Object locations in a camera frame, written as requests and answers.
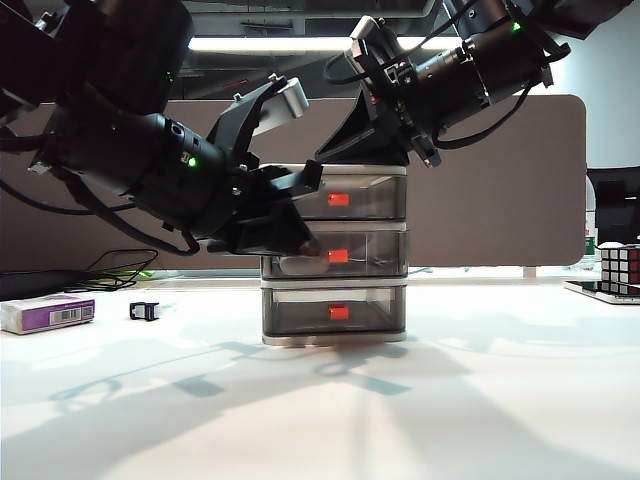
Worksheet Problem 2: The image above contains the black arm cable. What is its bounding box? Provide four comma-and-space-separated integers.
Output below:
433, 82, 532, 151
0, 177, 204, 257

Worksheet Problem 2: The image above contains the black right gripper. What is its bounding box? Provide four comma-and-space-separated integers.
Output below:
316, 53, 444, 169

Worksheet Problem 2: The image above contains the black flat keyboard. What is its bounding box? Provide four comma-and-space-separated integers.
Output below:
0, 269, 82, 302

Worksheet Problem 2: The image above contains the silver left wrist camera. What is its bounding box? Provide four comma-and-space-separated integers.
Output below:
207, 74, 312, 156

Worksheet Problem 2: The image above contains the brown desk partition panel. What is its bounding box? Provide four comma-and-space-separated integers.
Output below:
0, 93, 588, 270

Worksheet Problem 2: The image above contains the thin black desk cable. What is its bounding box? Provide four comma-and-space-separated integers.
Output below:
63, 248, 162, 295

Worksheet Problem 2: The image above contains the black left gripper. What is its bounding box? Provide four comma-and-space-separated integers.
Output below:
192, 144, 324, 257

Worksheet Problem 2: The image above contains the ceiling strip light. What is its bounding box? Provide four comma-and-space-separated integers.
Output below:
186, 34, 452, 52

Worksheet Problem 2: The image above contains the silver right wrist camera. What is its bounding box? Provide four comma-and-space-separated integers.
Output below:
348, 14, 397, 65

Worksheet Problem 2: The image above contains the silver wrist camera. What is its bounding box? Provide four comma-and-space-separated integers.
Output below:
348, 14, 397, 65
207, 74, 312, 156

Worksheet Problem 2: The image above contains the white purple barcode box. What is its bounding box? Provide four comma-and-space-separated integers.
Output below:
0, 293, 97, 336

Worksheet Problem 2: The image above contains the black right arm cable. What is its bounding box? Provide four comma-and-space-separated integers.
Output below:
433, 82, 532, 151

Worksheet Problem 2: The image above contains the rubik's cube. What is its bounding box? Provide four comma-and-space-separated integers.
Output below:
598, 241, 640, 296

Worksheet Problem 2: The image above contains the green label water bottle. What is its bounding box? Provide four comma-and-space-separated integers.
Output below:
583, 222, 601, 265

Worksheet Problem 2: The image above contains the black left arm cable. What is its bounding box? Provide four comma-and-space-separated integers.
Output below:
0, 177, 204, 257

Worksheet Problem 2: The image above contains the grey translucent drawer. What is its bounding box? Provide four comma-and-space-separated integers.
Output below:
294, 174, 409, 222
261, 285, 408, 337
259, 224, 413, 280

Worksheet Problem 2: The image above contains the white drawer cabinet frame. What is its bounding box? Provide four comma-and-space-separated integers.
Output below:
259, 163, 413, 347

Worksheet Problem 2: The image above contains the black smartphone white case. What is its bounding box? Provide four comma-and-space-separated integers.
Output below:
563, 279, 640, 306

